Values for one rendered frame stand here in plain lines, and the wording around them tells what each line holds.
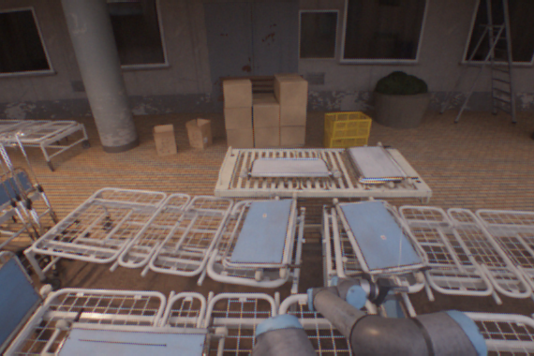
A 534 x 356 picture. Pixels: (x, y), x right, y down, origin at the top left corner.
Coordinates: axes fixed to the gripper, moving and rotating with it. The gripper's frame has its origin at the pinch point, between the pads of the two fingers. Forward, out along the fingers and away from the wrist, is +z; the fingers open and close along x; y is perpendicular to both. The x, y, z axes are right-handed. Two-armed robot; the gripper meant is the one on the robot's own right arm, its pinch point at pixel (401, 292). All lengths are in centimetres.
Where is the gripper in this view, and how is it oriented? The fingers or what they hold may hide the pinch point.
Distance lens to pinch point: 153.1
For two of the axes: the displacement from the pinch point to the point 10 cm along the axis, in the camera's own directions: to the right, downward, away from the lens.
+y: -0.2, 4.9, -8.7
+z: 9.9, 1.4, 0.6
